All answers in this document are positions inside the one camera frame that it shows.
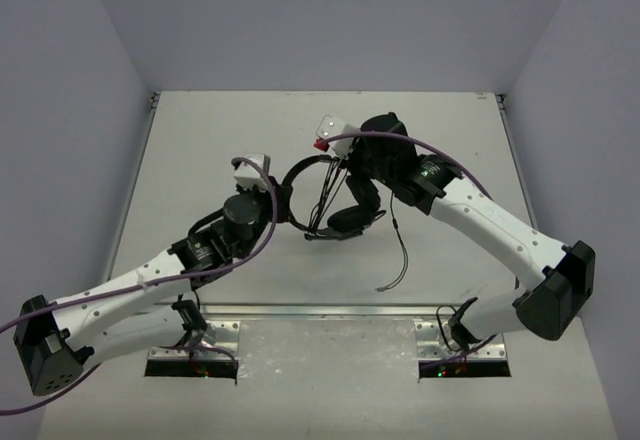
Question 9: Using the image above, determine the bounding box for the black headset with microphone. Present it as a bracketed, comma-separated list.
[281, 154, 386, 241]

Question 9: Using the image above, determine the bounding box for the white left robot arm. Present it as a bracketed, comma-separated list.
[13, 178, 292, 397]

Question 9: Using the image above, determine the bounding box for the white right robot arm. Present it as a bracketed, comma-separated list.
[347, 113, 596, 350]

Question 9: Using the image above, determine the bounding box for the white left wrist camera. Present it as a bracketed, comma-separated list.
[232, 154, 271, 192]

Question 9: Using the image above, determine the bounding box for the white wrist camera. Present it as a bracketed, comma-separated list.
[313, 115, 358, 159]
[232, 154, 271, 192]

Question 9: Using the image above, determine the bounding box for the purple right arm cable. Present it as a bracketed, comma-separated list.
[324, 130, 519, 291]

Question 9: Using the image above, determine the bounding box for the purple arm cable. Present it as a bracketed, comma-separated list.
[324, 130, 519, 291]
[0, 156, 279, 414]

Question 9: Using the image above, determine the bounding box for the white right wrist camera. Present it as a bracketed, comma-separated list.
[313, 115, 358, 159]

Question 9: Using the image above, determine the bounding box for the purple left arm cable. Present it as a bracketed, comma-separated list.
[0, 156, 279, 414]

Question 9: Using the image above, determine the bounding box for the aluminium table rail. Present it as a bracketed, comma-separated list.
[199, 301, 521, 318]

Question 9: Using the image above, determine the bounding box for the thin black left base wire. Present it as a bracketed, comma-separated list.
[171, 289, 203, 326]

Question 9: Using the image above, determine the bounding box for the thin black base wire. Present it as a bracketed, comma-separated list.
[434, 302, 491, 361]
[171, 289, 203, 326]

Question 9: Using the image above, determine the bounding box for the left aluminium base plate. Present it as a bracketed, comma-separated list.
[147, 318, 241, 362]

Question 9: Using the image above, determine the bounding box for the aluminium base plate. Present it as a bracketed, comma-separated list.
[147, 318, 241, 362]
[414, 317, 507, 362]

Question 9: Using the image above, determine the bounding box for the right aluminium base plate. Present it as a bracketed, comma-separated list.
[414, 317, 507, 362]

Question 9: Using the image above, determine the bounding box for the thin black right base wire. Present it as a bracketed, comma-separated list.
[434, 302, 491, 361]

